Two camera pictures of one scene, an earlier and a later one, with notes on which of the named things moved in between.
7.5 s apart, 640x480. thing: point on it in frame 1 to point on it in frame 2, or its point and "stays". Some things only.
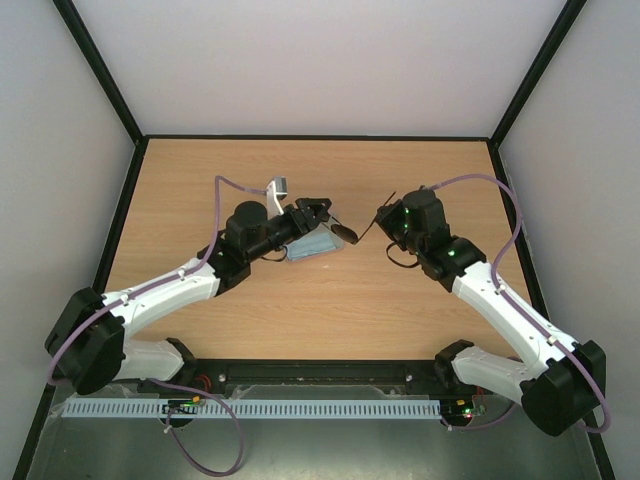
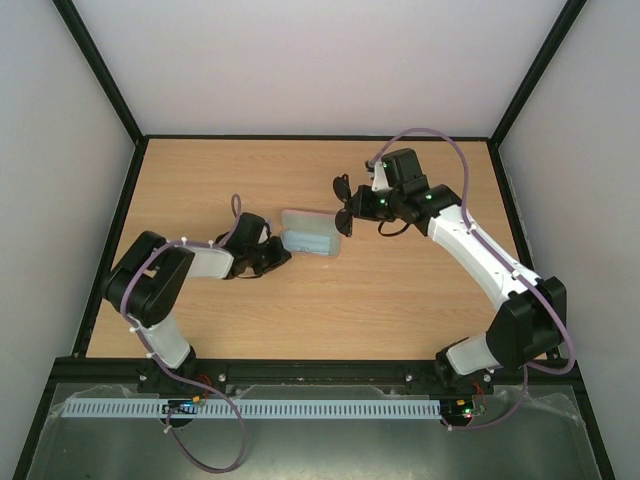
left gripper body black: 296,229 to 265,260
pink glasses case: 319,241 stays
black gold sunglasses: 346,233 to 343,218
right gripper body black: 391,223 to 355,204
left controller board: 183,406 stays
